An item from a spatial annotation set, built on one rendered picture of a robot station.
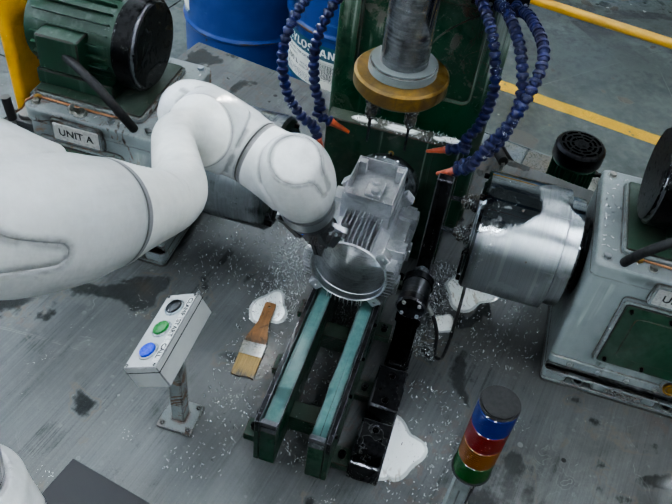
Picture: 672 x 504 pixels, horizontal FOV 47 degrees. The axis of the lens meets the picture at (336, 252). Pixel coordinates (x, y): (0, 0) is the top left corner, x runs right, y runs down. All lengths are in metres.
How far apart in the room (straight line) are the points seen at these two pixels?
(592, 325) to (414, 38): 0.65
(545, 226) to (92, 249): 1.04
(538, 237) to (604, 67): 3.00
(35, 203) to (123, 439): 1.01
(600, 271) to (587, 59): 3.08
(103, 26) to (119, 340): 0.63
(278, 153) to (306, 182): 0.05
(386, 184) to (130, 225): 0.96
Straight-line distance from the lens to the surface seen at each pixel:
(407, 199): 1.57
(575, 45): 4.57
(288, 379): 1.45
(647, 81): 4.45
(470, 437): 1.17
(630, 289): 1.50
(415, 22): 1.38
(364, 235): 1.44
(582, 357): 1.65
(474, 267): 1.52
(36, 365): 1.66
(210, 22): 3.52
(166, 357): 1.29
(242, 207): 1.58
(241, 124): 1.10
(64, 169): 0.61
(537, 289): 1.53
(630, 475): 1.65
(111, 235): 0.62
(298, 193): 1.04
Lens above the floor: 2.11
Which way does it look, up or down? 46 degrees down
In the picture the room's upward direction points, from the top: 8 degrees clockwise
